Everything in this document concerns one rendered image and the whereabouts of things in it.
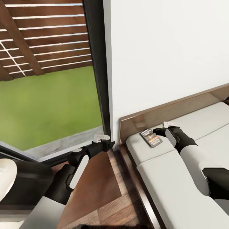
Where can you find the hardback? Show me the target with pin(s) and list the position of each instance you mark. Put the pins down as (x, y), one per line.
(151, 138)

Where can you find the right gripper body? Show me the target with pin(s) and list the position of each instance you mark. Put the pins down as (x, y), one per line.
(159, 131)

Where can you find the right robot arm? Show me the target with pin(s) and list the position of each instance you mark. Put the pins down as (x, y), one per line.
(210, 176)

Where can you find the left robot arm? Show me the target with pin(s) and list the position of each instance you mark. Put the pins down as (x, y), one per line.
(48, 211)

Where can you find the fixed window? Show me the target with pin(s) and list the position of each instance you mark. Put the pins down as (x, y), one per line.
(53, 78)

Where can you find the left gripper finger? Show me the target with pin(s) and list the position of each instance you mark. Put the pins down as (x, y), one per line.
(110, 145)

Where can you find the bed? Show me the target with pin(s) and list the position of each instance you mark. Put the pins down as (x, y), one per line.
(165, 187)

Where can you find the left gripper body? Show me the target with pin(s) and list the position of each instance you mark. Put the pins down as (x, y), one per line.
(100, 146)

